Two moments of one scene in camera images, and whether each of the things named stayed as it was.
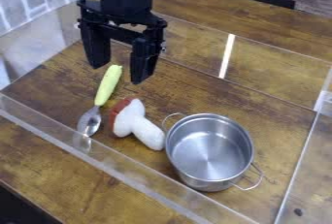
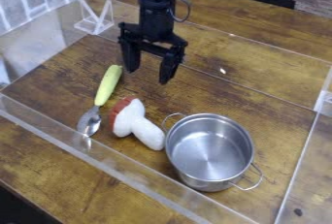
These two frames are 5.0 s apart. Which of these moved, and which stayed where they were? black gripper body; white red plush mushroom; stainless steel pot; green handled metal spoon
Moved: black gripper body
Stayed: white red plush mushroom; stainless steel pot; green handled metal spoon
